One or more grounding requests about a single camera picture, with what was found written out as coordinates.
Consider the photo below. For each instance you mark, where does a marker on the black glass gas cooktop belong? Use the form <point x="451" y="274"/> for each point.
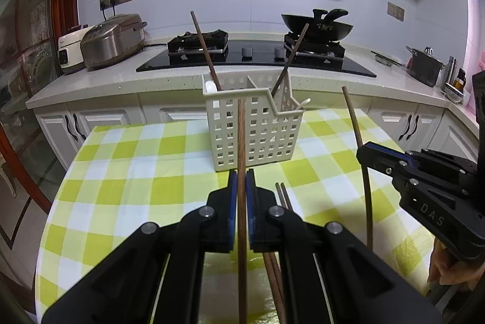
<point x="257" y="60"/>

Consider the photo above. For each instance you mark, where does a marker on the black burner grate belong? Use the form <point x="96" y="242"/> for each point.
<point x="322" y="47"/>
<point x="197" y="41"/>

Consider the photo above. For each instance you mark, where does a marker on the silver brown rice cooker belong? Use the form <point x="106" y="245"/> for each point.
<point x="110" y="43"/>

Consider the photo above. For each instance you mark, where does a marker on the white lower kitchen cabinets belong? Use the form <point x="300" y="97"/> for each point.
<point x="113" y="117"/>

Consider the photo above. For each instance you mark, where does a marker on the person's right hand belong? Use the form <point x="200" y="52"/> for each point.
<point x="447" y="267"/>

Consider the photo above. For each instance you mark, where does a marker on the patterned ceramic bowl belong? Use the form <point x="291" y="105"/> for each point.
<point x="454" y="93"/>

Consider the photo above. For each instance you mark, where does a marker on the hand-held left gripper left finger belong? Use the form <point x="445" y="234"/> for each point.
<point x="233" y="191"/>

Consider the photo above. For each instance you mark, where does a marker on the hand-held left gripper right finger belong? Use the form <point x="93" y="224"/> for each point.
<point x="251" y="191"/>

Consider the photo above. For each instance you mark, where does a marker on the steel stock pot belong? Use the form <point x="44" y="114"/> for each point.
<point x="426" y="68"/>

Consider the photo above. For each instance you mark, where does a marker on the steel thermos bottle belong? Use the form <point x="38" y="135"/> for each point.
<point x="449" y="72"/>

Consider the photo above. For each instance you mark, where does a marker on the dark glass bottle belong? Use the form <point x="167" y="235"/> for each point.
<point x="460" y="78"/>

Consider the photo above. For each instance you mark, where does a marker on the black wok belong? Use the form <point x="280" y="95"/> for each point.
<point x="326" y="30"/>

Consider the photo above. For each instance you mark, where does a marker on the brown wooden chopstick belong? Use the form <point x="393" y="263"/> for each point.
<point x="242" y="290"/>
<point x="281" y="193"/>
<point x="286" y="193"/>
<point x="271" y="282"/>
<point x="277" y="286"/>
<point x="205" y="51"/>
<point x="352" y="115"/>
<point x="290" y="58"/>

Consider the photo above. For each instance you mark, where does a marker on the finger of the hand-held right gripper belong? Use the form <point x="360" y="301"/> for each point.
<point x="377" y="161"/>
<point x="435" y="161"/>

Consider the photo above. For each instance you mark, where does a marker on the white plastic utensil basket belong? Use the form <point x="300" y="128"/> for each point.
<point x="250" y="130"/>

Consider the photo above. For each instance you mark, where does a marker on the white stone countertop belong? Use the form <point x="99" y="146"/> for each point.
<point x="94" y="85"/>

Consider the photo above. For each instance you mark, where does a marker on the black spatula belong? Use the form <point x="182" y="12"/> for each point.
<point x="329" y="15"/>

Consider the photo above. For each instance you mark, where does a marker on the green checked tablecloth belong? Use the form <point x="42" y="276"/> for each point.
<point x="144" y="176"/>

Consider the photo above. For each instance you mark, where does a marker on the white kitchen appliance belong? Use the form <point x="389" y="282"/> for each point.
<point x="70" y="53"/>

